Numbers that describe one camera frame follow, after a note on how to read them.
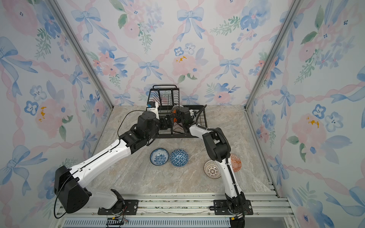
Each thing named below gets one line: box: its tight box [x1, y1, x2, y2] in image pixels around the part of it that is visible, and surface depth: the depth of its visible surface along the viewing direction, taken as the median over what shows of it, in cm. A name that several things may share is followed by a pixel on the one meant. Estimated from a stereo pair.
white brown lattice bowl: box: [203, 159, 222, 180], surface depth 87 cm
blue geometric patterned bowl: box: [169, 149, 189, 167], surface depth 92 cm
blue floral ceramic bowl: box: [149, 147, 170, 166], surface depth 92 cm
